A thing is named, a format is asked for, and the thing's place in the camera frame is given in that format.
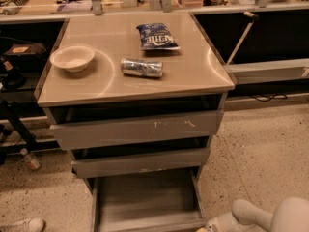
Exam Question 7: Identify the grey middle drawer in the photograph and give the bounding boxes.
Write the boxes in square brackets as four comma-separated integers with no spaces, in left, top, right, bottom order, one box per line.
[71,147,210,179]

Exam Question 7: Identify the white sneaker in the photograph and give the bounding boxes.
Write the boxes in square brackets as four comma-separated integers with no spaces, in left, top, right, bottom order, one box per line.
[0,217,45,232]

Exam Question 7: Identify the plastic water bottle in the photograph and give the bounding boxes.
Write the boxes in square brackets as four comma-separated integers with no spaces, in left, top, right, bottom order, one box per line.
[20,148,41,170]

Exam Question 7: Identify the black bag under bench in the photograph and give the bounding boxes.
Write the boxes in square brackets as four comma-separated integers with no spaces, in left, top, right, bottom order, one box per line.
[2,43,47,72]

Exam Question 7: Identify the white bowl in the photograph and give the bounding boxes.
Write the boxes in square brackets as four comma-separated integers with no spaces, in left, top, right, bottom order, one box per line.
[50,44,96,73]

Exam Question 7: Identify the grey drawer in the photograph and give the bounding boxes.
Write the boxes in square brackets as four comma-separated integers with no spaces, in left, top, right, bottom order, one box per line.
[50,110,223,150]
[90,168,207,232]
[71,147,210,179]

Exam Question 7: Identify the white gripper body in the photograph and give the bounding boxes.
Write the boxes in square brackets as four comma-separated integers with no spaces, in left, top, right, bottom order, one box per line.
[206,212,258,232]

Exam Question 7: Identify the grey drawer cabinet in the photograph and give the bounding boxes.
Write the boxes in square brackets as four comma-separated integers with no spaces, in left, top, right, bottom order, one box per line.
[34,11,237,191]

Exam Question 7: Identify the black cable on floor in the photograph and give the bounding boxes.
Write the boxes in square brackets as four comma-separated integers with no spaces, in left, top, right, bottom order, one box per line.
[250,93,289,102]

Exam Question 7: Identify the silver crushed can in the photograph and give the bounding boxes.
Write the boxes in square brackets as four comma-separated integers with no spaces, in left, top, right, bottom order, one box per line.
[120,58,163,78]

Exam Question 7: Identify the grey bottom drawer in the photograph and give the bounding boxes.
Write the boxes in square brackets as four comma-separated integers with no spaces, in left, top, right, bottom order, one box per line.
[90,168,207,232]

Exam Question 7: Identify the white stick with black tip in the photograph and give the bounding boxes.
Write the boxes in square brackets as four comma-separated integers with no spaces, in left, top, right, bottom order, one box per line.
[226,12,259,65]

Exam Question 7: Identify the blue chip bag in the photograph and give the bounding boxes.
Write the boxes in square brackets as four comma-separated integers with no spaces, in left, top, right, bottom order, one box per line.
[136,23,180,50]

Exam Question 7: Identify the grey top drawer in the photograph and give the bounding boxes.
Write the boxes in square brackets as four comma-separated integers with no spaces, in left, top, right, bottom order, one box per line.
[50,110,223,150]

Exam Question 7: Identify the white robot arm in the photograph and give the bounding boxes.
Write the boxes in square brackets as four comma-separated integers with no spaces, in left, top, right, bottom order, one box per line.
[196,197,309,232]

